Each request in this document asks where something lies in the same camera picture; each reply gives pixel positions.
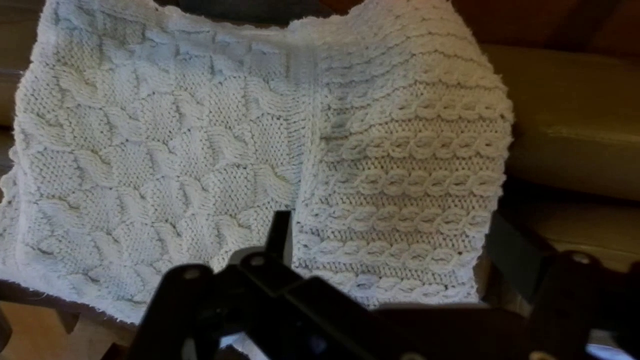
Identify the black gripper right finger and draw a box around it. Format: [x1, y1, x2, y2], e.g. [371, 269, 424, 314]
[487, 210, 613, 360]

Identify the white cable-knit towel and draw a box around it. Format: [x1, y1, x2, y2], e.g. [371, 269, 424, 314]
[0, 0, 517, 328]

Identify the tan leather sofa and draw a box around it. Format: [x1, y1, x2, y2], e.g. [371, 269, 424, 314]
[0, 0, 640, 277]

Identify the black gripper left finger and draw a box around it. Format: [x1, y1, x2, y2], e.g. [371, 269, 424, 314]
[126, 209, 377, 360]

